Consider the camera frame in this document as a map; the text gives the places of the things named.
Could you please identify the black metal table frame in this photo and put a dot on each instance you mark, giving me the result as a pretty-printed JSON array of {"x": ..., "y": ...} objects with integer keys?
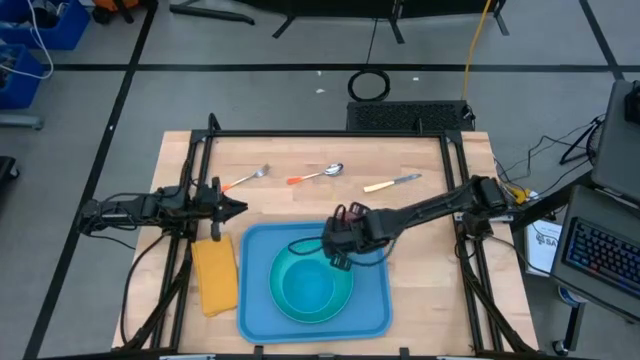
[{"x": 400, "y": 134}]

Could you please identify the black stand base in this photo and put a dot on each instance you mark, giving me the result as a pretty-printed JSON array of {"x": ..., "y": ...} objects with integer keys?
[{"x": 350, "y": 6}]

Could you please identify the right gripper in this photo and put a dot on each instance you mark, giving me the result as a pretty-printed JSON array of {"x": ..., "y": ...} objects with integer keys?
[{"x": 347, "y": 237}]

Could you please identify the blue plastic bin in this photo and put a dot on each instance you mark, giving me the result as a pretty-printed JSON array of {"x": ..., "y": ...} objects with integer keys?
[
  {"x": 70, "y": 30},
  {"x": 22, "y": 90}
]

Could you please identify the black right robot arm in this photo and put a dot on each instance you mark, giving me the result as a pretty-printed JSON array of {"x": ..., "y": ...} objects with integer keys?
[{"x": 430, "y": 210}]

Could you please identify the black perforated computer case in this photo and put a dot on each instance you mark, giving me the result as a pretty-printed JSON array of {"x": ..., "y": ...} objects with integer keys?
[{"x": 400, "y": 116}]

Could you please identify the white printed paper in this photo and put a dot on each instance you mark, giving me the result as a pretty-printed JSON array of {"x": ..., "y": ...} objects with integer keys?
[{"x": 542, "y": 250}]

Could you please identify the teal plate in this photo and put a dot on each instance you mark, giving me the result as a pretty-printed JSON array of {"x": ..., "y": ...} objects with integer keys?
[{"x": 345, "y": 295}]

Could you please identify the yellow cloth napkin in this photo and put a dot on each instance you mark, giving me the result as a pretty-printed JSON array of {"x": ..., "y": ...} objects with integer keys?
[{"x": 215, "y": 275}]

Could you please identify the orange bag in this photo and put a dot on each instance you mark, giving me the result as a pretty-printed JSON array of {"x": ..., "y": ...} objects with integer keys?
[{"x": 117, "y": 4}]

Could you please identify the black desk leg caster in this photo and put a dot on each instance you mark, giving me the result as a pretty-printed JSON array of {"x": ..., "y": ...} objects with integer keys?
[{"x": 574, "y": 325}]

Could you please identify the blue plastic tray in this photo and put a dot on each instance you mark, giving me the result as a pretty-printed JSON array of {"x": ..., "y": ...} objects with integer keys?
[{"x": 255, "y": 320}]

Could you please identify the black bar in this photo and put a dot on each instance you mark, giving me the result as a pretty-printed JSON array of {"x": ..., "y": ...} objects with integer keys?
[{"x": 210, "y": 12}]

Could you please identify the black chair base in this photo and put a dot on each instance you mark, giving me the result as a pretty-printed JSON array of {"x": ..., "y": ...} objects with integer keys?
[{"x": 6, "y": 170}]

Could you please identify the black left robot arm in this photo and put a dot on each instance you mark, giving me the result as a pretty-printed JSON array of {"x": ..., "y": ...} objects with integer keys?
[{"x": 120, "y": 211}]

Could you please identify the blue bowl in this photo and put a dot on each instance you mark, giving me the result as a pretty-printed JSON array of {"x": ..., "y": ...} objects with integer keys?
[{"x": 308, "y": 287}]

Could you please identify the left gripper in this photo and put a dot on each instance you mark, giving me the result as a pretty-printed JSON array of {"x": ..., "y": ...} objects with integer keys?
[{"x": 216, "y": 212}]

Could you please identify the grey laptop lid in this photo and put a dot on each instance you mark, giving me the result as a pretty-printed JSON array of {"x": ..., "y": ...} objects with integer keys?
[{"x": 617, "y": 150}]

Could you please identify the grey bin stand foot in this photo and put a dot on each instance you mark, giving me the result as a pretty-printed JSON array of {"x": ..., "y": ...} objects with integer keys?
[{"x": 20, "y": 121}]

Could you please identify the black box device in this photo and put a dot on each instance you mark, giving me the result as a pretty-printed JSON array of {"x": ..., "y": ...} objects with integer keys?
[{"x": 632, "y": 102}]

